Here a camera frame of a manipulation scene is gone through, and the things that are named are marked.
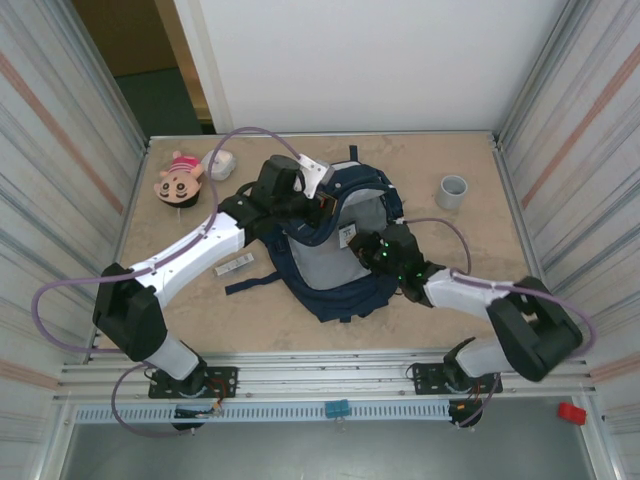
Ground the navy blue backpack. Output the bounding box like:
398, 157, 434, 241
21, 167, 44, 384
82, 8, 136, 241
223, 144, 409, 324

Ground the small silver striped packet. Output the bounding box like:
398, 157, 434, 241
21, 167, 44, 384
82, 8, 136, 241
213, 253, 255, 276

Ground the small white plastic case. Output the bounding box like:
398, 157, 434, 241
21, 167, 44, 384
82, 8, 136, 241
201, 148, 236, 182

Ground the grey cup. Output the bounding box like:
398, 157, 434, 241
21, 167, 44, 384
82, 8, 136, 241
434, 174, 469, 210

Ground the plush doll with pink hat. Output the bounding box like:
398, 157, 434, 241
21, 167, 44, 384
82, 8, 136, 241
155, 151, 206, 209

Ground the red plastic block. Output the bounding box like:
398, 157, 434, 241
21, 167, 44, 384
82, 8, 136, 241
558, 402, 587, 426

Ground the aluminium mounting rail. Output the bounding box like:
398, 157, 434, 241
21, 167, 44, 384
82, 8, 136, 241
54, 349, 599, 401

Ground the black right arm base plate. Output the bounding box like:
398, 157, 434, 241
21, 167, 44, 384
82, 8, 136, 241
408, 363, 503, 396

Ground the slotted grey cable tray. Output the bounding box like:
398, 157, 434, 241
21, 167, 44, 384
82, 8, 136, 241
74, 403, 451, 422

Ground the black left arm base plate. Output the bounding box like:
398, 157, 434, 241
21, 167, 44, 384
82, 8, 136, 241
148, 366, 239, 400

